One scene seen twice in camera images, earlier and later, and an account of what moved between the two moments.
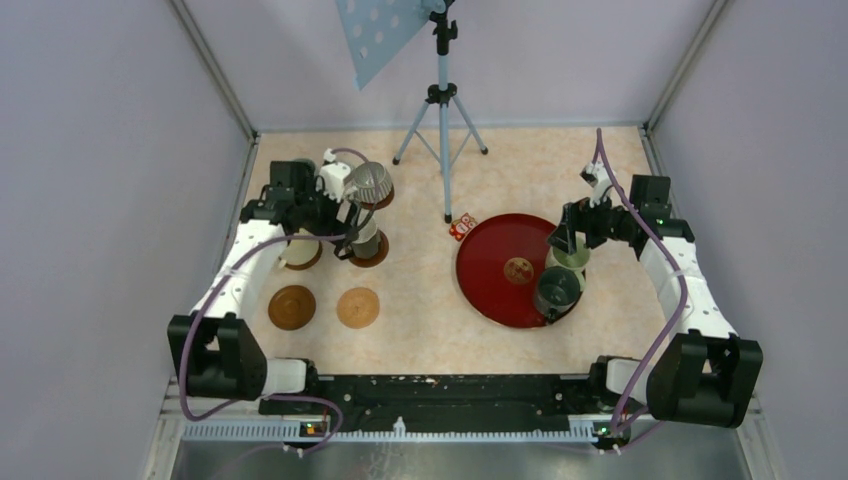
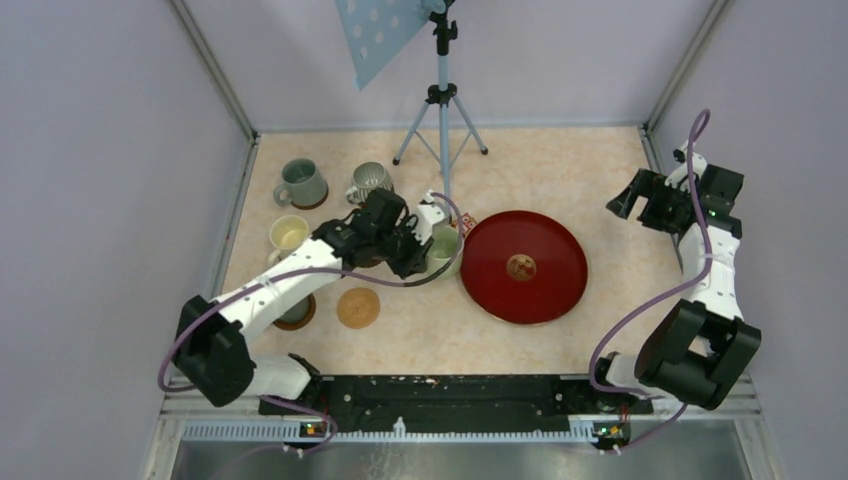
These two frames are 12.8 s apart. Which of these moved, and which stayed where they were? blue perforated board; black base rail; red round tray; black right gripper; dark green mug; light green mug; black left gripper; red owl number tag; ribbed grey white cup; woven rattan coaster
Moved: light green mug; black right gripper; dark green mug; black left gripper
Stayed: red owl number tag; ribbed grey white cup; black base rail; red round tray; blue perforated board; woven rattan coaster
